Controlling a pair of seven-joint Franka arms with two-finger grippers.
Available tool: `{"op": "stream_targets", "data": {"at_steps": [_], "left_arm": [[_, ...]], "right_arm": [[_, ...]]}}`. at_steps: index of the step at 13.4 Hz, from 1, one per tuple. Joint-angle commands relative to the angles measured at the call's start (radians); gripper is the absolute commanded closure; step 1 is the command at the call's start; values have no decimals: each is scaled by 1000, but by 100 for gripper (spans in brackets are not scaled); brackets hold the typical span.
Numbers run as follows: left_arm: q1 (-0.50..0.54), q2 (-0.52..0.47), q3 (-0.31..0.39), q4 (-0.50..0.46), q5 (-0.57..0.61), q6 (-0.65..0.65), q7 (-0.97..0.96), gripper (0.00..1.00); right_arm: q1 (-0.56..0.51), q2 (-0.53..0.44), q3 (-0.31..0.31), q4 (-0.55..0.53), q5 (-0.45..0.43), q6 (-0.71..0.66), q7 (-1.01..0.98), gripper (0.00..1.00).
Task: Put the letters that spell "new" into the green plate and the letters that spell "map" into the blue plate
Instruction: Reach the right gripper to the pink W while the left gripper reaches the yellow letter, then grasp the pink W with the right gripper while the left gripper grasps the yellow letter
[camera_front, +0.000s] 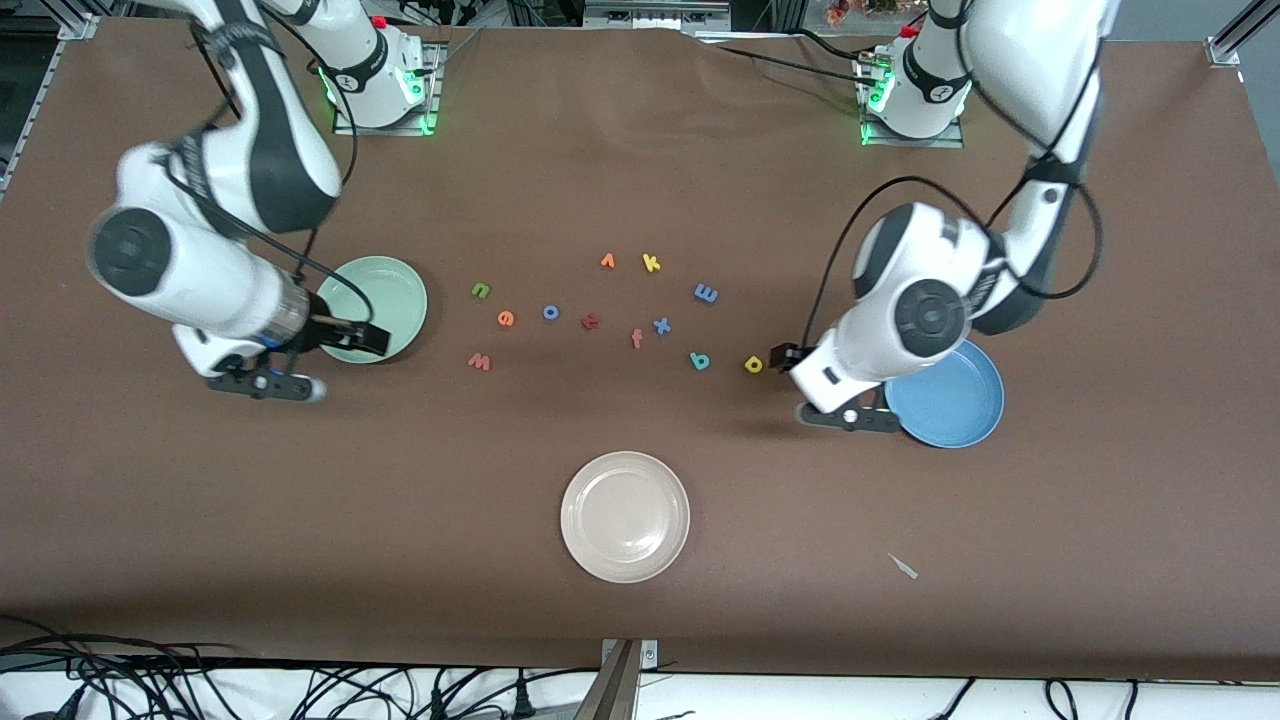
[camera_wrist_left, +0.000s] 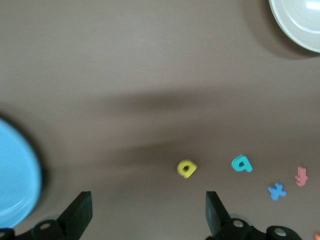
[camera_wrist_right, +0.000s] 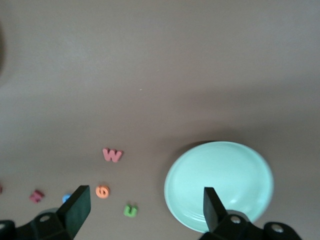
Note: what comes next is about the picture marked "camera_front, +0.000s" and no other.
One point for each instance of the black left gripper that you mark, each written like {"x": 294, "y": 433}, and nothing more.
{"x": 786, "y": 357}

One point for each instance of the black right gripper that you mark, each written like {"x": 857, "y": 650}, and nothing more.
{"x": 326, "y": 331}

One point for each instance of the teal foam letter p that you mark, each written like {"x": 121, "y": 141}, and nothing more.
{"x": 694, "y": 358}

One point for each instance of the blue foam letter m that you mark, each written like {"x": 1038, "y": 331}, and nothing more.
{"x": 706, "y": 293}

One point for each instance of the salmon foam letter w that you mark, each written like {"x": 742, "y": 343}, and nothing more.
{"x": 479, "y": 361}

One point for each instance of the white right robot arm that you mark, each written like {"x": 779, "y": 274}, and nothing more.
{"x": 160, "y": 260}

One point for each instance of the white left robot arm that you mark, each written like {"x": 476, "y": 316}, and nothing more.
{"x": 930, "y": 260}

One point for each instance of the pale green plate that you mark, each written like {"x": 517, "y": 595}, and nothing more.
{"x": 385, "y": 290}

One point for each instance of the blue plate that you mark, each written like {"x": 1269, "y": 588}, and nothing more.
{"x": 950, "y": 410}

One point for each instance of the beige plate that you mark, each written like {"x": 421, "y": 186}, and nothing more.
{"x": 625, "y": 517}

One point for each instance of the brown table mat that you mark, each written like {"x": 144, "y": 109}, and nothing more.
{"x": 640, "y": 180}

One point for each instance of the white paper scrap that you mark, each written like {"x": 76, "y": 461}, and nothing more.
{"x": 903, "y": 567}

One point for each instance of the dried flowers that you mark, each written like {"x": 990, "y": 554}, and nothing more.
{"x": 865, "y": 8}

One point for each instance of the aluminium profile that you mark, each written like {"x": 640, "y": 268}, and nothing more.
{"x": 1235, "y": 35}
{"x": 85, "y": 20}

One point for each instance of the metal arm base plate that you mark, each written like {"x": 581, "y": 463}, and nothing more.
{"x": 432, "y": 90}
{"x": 910, "y": 143}

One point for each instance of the grey metal frame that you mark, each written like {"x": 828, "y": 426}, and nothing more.
{"x": 655, "y": 12}

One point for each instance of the metal clamp bracket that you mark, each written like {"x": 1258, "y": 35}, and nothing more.
{"x": 615, "y": 690}

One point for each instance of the aluminium edge rail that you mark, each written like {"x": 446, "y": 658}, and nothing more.
{"x": 44, "y": 70}

